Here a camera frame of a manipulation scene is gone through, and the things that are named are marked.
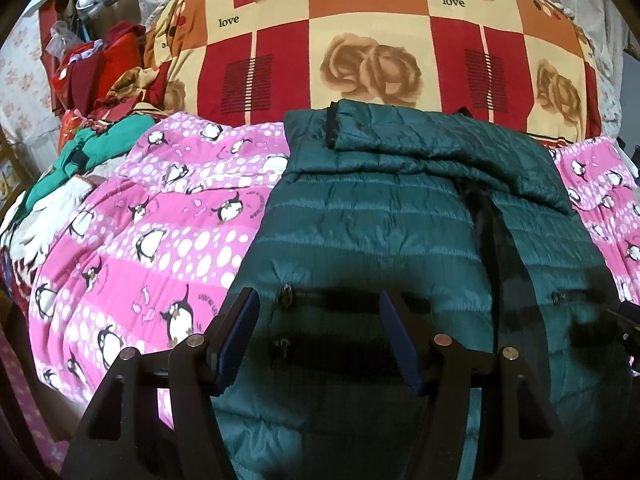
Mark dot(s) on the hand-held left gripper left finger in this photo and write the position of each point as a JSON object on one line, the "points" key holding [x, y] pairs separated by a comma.
{"points": [[236, 341]]}

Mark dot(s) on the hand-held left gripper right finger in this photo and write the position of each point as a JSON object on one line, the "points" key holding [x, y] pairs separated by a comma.
{"points": [[401, 346]]}

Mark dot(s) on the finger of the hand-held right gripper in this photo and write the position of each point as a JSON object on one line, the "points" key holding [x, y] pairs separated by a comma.
{"points": [[629, 332]]}

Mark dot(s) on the teal puffer jacket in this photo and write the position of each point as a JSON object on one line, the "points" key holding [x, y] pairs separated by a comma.
{"points": [[375, 220]]}

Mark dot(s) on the red clothes pile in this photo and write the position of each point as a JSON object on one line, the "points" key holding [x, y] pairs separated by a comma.
{"points": [[115, 65]]}

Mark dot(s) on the pink penguin blanket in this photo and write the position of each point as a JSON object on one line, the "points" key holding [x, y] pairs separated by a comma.
{"points": [[165, 210]]}

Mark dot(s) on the white knitted cloth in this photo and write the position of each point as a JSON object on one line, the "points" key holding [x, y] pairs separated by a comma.
{"points": [[50, 215]]}

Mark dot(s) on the white floral bedsheet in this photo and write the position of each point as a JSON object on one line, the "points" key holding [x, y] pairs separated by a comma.
{"points": [[612, 105]]}

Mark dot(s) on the green cloth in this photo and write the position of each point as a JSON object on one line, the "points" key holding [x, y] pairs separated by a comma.
{"points": [[100, 145]]}

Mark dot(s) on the brown patterned cloth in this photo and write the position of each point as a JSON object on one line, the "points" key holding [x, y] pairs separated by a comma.
{"points": [[132, 85]]}

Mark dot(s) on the rose-patterned checked quilt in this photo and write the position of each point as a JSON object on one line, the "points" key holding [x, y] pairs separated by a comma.
{"points": [[375, 25]]}

